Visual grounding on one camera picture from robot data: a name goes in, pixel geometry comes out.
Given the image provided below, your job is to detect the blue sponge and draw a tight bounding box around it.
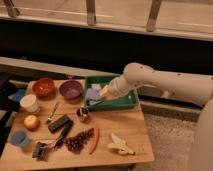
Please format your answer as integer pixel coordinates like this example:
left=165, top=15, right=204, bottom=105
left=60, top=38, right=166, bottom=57
left=87, top=88, right=101, bottom=101

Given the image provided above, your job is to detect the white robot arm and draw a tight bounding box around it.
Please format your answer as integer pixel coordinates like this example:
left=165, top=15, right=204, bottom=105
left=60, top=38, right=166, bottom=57
left=100, top=63, right=213, bottom=171

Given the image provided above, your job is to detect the purple bowl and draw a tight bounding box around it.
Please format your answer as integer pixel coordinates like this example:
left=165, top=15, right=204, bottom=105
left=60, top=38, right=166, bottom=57
left=59, top=80, right=83, bottom=99

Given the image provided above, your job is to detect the red bowl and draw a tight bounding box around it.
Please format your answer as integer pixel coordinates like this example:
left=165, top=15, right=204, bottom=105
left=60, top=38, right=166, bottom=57
left=32, top=78, right=55, bottom=97

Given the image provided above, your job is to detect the white crumpled cloth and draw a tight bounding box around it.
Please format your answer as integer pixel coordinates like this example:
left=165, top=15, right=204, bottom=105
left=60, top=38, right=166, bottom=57
left=91, top=84, right=101, bottom=91

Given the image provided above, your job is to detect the green plastic tray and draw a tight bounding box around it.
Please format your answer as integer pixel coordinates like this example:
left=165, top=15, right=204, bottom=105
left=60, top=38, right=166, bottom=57
left=84, top=75, right=138, bottom=111

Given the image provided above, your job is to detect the small metal cup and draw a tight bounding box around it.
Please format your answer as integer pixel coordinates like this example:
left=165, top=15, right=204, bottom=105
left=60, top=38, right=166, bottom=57
left=76, top=107, right=89, bottom=122

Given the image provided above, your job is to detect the red chili pepper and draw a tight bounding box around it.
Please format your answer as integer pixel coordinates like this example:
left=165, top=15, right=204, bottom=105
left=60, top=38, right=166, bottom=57
left=89, top=128, right=99, bottom=154

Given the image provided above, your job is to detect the black rectangular block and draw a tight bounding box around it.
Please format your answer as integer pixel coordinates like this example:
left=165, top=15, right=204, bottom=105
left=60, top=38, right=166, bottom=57
left=48, top=115, right=70, bottom=133

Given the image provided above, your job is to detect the peeled banana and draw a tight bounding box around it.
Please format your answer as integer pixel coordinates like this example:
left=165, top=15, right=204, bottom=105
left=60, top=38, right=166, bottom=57
left=107, top=133, right=135, bottom=155

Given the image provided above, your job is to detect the bunch of dark grapes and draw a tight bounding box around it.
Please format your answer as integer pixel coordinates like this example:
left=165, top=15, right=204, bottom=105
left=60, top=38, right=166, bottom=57
left=63, top=129, right=94, bottom=153

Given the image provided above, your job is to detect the metal spoon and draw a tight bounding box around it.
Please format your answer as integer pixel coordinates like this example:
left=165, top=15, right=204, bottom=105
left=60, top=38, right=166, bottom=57
left=45, top=102, right=60, bottom=124

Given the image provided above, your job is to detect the wooden board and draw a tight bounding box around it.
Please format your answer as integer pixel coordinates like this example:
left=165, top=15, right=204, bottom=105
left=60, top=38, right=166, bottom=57
left=0, top=79, right=155, bottom=171

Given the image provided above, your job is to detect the white cup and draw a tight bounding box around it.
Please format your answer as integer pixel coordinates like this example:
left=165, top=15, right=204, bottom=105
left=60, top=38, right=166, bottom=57
left=20, top=94, right=40, bottom=113

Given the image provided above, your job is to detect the apple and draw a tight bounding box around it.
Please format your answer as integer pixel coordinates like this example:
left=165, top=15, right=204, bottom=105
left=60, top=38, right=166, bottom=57
left=24, top=115, right=40, bottom=130

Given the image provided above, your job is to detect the blue cloth at left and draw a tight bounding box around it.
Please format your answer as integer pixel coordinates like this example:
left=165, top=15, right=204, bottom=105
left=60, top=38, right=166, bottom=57
left=9, top=89, right=25, bottom=102

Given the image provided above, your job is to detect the blue cup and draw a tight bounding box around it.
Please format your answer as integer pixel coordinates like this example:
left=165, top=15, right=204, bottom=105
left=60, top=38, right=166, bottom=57
left=10, top=130, right=30, bottom=148

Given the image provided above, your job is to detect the black handled brush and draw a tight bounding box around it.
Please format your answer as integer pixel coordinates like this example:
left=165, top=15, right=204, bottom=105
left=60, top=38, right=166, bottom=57
left=32, top=121, right=73, bottom=160

